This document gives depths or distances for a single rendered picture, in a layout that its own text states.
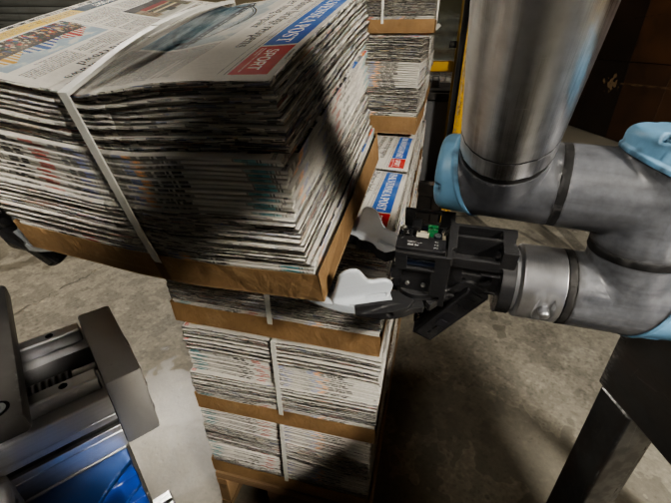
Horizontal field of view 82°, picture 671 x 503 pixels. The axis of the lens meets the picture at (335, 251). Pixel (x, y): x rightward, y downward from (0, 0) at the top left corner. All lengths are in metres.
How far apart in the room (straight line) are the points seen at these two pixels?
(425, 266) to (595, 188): 0.15
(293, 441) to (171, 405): 0.65
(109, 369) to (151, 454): 0.93
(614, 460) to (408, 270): 0.38
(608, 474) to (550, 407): 0.87
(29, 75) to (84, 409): 0.30
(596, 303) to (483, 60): 0.25
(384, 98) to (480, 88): 0.79
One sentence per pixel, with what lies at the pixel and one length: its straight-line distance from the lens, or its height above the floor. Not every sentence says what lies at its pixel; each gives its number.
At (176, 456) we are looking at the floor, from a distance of 1.35.
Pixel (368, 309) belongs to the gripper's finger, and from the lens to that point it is 0.41.
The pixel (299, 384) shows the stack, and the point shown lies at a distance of 0.76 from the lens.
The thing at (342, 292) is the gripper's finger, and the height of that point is 0.83.
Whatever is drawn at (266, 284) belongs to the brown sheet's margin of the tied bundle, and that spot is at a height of 0.83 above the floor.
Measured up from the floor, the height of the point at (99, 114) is 1.01.
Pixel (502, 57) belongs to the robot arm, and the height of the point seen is 1.05.
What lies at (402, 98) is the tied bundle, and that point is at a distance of 1.06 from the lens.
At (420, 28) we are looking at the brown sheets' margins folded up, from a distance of 1.63.
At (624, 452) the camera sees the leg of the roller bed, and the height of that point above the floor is 0.62.
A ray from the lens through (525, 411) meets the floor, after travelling 1.49.
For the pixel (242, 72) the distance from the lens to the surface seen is 0.31.
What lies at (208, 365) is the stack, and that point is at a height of 0.50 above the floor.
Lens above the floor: 1.06
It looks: 29 degrees down
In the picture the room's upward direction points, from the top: straight up
